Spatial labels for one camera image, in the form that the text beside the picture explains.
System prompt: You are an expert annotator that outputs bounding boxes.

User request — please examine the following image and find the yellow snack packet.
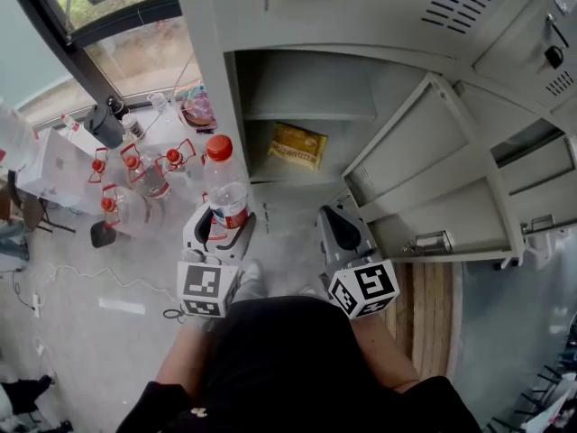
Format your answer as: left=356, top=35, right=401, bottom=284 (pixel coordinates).
left=267, top=122, right=329, bottom=170

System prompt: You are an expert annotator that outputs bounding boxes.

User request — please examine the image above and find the brown chair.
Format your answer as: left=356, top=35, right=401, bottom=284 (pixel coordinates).
left=0, top=171, right=78, bottom=234

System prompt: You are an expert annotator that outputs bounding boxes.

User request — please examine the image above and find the black kettle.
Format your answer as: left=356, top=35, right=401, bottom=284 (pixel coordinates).
left=83, top=96, right=125, bottom=151

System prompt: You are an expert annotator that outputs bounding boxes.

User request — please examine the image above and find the group of clear water jugs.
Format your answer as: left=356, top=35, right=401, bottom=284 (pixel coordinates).
left=87, top=137, right=213, bottom=238

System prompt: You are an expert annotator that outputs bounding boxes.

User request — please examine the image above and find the grey metal locker cabinet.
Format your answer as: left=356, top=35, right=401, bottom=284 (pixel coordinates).
left=173, top=0, right=577, bottom=270

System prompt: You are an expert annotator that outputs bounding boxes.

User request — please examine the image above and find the clear water bottle red cap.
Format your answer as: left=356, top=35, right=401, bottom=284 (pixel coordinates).
left=201, top=134, right=251, bottom=230

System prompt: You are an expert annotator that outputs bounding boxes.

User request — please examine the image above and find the white floor cable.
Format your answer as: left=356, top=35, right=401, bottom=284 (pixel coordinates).
left=47, top=263, right=179, bottom=295

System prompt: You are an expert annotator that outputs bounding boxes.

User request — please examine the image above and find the person's right forearm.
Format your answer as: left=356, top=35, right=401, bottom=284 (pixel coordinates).
left=351, top=311, right=423, bottom=394

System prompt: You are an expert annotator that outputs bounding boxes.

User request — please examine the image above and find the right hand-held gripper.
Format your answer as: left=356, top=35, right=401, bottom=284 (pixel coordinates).
left=317, top=204, right=402, bottom=321

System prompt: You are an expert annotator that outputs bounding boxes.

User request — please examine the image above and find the person's left white shoe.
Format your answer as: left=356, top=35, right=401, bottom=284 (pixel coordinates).
left=234, top=259, right=265, bottom=304

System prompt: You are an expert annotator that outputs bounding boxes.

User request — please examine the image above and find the wooden slat pallet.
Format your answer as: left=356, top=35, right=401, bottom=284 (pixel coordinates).
left=382, top=262, right=454, bottom=381

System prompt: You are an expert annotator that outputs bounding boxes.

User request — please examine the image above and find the small clear plastic bottle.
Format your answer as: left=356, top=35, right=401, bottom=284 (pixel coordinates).
left=146, top=91, right=170, bottom=112

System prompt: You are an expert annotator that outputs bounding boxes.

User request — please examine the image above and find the black plastic stool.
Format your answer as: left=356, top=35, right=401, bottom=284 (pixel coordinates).
left=89, top=220, right=119, bottom=250

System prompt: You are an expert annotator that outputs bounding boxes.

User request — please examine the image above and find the person's left forearm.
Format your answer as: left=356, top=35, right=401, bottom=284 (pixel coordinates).
left=155, top=318, right=213, bottom=401

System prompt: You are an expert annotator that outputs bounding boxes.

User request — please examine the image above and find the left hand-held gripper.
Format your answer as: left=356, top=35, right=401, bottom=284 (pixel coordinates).
left=175, top=202, right=258, bottom=319

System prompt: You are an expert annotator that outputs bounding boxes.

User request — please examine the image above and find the black framed window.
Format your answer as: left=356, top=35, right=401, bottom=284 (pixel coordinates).
left=13, top=0, right=186, bottom=107

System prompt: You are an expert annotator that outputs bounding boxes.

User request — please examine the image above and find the large clear plastic barrel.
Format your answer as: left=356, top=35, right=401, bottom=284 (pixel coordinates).
left=0, top=101, right=41, bottom=170

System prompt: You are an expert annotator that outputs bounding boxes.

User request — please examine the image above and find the white paper strip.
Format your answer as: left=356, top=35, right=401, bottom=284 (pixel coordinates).
left=98, top=298, right=146, bottom=315

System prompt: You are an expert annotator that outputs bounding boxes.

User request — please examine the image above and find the small white-lidded jar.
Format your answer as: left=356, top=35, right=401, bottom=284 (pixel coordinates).
left=121, top=113, right=145, bottom=140

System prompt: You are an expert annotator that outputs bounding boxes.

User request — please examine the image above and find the person's black shirt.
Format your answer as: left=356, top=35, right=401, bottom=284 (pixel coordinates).
left=114, top=295, right=483, bottom=433

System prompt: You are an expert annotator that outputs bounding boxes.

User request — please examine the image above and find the black metal rack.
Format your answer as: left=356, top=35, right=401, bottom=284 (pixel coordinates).
left=490, top=331, right=577, bottom=433

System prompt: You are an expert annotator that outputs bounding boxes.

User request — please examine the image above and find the colourful patterned bag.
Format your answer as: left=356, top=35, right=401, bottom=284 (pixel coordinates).
left=179, top=83, right=218, bottom=130

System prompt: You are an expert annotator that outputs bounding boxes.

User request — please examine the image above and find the white table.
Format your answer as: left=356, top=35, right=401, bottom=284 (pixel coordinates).
left=17, top=126, right=100, bottom=211

